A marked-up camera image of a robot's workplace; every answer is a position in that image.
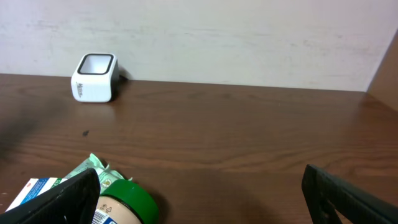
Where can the light green wipes packet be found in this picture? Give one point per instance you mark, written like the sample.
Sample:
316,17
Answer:
105,174

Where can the white toothpaste box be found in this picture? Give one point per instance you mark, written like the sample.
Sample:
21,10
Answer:
33,188

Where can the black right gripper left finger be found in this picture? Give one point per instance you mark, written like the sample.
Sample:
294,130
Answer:
73,201

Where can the white barcode scanner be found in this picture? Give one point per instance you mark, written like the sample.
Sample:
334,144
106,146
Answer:
96,78

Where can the green lid white jar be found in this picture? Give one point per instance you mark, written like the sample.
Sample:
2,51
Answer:
125,202

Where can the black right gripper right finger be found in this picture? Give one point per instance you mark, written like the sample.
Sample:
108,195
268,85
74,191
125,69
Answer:
327,195

